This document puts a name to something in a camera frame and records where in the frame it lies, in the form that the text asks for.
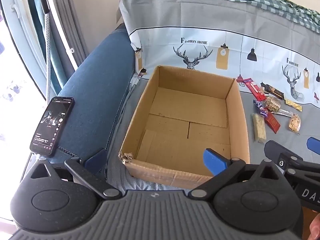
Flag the brown cardboard box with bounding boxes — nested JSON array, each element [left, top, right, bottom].
[[118, 65, 251, 190]]

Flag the long red snack packet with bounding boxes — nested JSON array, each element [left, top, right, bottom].
[[244, 78, 268, 100]]

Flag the person's right hand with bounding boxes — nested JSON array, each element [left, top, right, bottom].
[[309, 214, 320, 240]]

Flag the small yellow snack packet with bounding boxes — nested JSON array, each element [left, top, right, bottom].
[[285, 99, 303, 112]]

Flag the dark brown snack packet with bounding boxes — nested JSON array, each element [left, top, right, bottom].
[[260, 82, 285, 100]]

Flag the purple candy packet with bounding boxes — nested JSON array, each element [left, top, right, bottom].
[[253, 100, 269, 118]]

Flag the grey braided hose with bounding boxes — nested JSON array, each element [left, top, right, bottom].
[[43, 11, 54, 104]]

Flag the white rice bar packet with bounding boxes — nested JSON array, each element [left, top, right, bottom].
[[252, 113, 267, 143]]

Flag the black smartphone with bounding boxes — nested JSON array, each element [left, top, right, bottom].
[[29, 97, 75, 158]]

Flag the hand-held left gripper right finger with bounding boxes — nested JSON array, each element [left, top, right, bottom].
[[188, 148, 280, 201]]

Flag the white metal rack pole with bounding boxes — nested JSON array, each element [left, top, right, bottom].
[[41, 0, 78, 72]]

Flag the clear wrapped snack bar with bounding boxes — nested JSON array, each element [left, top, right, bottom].
[[276, 108, 294, 118]]

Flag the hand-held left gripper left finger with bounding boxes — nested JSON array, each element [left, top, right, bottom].
[[30, 148, 123, 201]]

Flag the round nut cluster snack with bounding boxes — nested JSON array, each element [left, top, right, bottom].
[[264, 96, 282, 114]]

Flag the black charging cable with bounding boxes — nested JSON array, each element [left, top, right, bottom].
[[57, 146, 82, 160]]

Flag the clear peanut packet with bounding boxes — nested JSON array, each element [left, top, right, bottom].
[[288, 114, 301, 133]]

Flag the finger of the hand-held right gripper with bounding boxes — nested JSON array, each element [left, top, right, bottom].
[[307, 137, 320, 153], [264, 140, 304, 174]]

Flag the dark red snack packet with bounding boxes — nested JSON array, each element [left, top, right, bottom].
[[264, 110, 281, 134]]

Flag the grey curtain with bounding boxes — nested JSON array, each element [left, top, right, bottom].
[[41, 0, 88, 80]]

